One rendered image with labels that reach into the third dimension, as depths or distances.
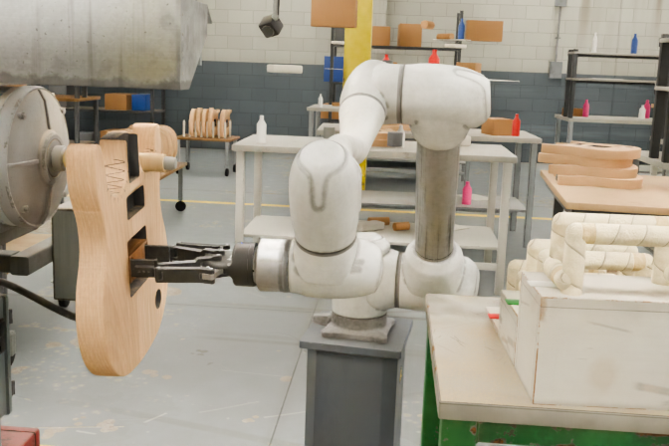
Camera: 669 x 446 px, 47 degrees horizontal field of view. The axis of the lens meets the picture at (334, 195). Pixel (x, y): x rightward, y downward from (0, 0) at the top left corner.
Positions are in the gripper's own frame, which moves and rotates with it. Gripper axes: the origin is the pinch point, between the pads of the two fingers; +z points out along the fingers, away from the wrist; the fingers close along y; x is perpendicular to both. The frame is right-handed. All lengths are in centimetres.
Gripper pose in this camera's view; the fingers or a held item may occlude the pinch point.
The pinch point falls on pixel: (139, 260)
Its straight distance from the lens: 138.2
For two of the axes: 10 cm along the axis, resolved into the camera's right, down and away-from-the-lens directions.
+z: -10.0, -0.3, 0.7
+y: 0.8, -2.5, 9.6
